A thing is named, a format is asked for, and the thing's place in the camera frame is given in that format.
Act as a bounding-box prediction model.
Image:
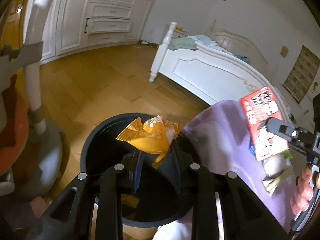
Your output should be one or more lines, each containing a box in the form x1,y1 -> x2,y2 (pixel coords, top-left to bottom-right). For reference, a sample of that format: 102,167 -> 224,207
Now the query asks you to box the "white bed frame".
149,21 -> 293,124

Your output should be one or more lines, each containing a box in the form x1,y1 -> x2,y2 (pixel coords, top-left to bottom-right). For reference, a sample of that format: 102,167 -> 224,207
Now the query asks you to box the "red snack box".
240,86 -> 289,161

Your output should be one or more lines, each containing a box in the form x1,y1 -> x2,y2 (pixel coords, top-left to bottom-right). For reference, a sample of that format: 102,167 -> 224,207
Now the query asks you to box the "patterned wall panel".
283,45 -> 319,104

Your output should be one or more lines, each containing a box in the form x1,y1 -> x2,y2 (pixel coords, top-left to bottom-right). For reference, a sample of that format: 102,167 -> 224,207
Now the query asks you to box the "right hand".
290,165 -> 313,216

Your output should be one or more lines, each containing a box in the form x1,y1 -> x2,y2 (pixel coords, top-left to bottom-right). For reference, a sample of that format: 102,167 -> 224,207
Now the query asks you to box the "green cloth on bed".
168,37 -> 197,50

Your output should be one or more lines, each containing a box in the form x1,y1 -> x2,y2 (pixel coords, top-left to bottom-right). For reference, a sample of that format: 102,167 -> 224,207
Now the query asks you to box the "light blue cloth on bed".
188,35 -> 217,48

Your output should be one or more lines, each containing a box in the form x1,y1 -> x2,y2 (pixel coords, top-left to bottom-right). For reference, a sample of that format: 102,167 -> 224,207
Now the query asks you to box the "black round trash bin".
80,113 -> 200,228

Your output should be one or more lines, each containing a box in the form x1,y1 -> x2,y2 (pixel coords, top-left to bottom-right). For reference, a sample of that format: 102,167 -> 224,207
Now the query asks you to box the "purple bed sheet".
152,99 -> 298,240

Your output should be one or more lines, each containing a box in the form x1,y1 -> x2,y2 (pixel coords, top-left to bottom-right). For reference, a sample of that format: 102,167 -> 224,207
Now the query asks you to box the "orange wooden door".
1,0 -> 27,49

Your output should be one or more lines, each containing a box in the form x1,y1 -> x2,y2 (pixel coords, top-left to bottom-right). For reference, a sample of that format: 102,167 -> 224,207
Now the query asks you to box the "orange snack wrapper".
116,115 -> 182,168

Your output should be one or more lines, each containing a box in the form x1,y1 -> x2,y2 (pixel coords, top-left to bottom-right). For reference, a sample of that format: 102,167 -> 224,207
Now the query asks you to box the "white grey pole stand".
23,0 -> 53,135

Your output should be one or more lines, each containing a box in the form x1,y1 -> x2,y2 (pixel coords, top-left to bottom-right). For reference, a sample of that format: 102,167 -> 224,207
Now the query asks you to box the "pink grey desk chair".
1,45 -> 62,199

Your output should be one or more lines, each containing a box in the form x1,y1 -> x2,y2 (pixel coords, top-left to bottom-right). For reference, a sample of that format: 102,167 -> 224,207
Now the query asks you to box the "white wardrobe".
22,0 -> 164,65

